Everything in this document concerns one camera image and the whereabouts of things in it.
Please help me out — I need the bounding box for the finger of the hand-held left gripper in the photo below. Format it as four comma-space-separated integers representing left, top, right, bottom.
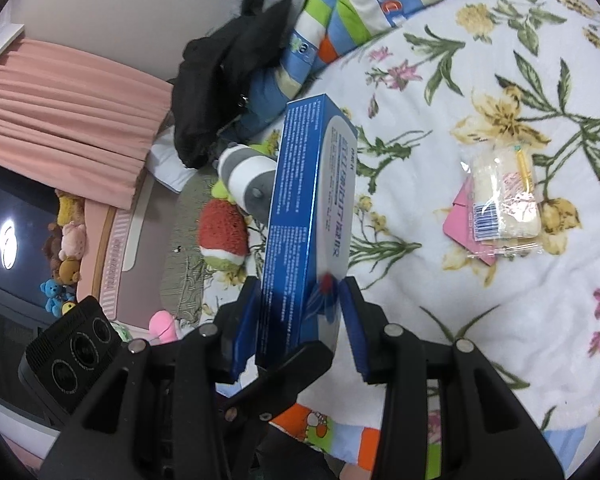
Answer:
215, 341, 334, 424

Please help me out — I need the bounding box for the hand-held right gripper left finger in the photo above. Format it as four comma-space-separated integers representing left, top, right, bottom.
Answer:
40, 276, 263, 480

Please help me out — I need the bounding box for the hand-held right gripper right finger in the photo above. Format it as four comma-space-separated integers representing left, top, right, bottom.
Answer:
340, 276, 566, 480

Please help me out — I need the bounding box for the blue cardboard box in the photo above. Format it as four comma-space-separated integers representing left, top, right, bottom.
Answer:
254, 93, 356, 378

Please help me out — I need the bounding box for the blue teddy bear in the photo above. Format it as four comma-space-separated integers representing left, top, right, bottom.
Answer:
40, 280, 66, 316

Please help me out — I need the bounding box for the white floral blanket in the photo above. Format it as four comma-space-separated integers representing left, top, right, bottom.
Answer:
200, 0, 600, 441

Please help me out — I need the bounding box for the pink plush toy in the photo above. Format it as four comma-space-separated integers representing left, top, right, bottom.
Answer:
149, 310, 183, 343

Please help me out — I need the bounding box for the grey green patterned pillow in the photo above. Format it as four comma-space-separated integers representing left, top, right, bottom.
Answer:
160, 172, 261, 321

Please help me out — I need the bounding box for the red green plush toy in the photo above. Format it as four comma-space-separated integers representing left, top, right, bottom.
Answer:
199, 199, 249, 272

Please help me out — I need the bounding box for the pink striped window ledge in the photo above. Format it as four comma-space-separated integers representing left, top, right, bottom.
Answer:
92, 175, 156, 326

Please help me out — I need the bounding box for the dark brown teddy bear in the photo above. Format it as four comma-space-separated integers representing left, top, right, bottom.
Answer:
42, 222, 66, 261

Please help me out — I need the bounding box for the pink teddy bear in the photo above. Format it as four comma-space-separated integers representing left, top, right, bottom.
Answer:
60, 222, 88, 261

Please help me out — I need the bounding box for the grey white plush toy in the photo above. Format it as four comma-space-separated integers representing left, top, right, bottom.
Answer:
217, 143, 278, 223

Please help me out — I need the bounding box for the yellow brown teddy bear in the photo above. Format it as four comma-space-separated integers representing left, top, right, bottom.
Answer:
55, 190, 86, 226

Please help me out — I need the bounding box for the pink paper envelope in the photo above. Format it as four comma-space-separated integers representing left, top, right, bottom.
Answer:
442, 180, 501, 266

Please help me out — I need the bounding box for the dark window pane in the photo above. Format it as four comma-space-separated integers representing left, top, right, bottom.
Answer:
0, 160, 61, 401

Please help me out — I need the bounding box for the white pillow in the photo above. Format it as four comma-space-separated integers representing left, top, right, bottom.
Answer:
145, 127, 201, 193

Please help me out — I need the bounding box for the pink curtain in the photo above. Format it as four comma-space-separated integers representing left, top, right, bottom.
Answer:
0, 35, 176, 211

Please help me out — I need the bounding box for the black jacket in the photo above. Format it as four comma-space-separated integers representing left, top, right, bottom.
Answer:
172, 0, 321, 171

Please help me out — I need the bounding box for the striped cartoon duvet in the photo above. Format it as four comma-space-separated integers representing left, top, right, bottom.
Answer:
220, 0, 531, 146

